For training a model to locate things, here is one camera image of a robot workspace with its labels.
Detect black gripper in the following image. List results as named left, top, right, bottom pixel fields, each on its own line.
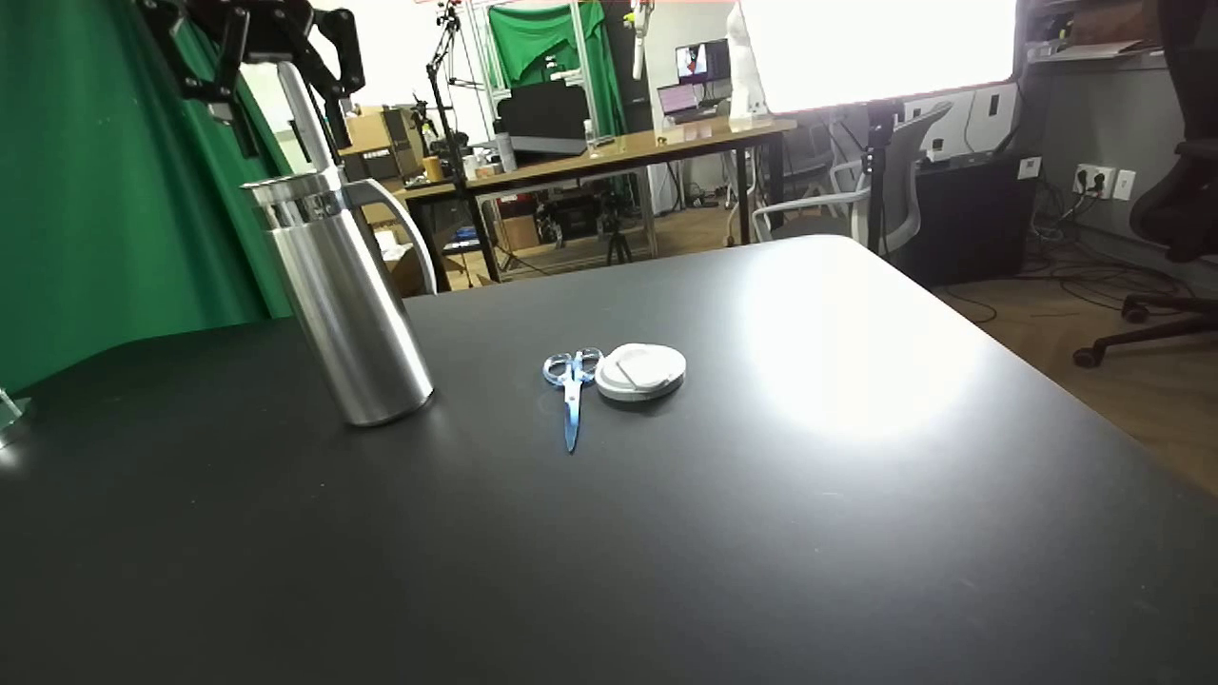
left=135, top=0, right=374, bottom=105

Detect grey brush handle stick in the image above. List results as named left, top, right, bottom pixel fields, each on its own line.
left=269, top=58, right=348, bottom=183

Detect stainless steel jar with handle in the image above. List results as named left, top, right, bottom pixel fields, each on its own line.
left=239, top=166, right=442, bottom=435

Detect cardboard box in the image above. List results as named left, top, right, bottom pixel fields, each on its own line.
left=338, top=104, right=432, bottom=183

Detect black lamp stand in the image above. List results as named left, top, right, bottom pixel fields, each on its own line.
left=424, top=0, right=476, bottom=188

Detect green curtain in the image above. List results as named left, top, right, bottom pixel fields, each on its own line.
left=0, top=0, right=302, bottom=392

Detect green backdrop cloth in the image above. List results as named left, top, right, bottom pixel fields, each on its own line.
left=485, top=0, right=629, bottom=137

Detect wooden desk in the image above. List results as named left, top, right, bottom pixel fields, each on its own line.
left=395, top=114, right=800, bottom=292

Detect small black tripod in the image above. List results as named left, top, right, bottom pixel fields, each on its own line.
left=598, top=205, right=638, bottom=268

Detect blue scissors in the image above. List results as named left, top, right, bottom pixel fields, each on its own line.
left=542, top=346, right=610, bottom=457

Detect white round lid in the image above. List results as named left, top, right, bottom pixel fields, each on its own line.
left=594, top=340, right=693, bottom=406

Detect bright light panel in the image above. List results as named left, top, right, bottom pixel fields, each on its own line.
left=730, top=0, right=1023, bottom=123

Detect black cabinet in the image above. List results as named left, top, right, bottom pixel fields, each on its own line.
left=902, top=147, right=1041, bottom=290

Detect black office chair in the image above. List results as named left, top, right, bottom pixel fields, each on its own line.
left=1071, top=0, right=1218, bottom=372

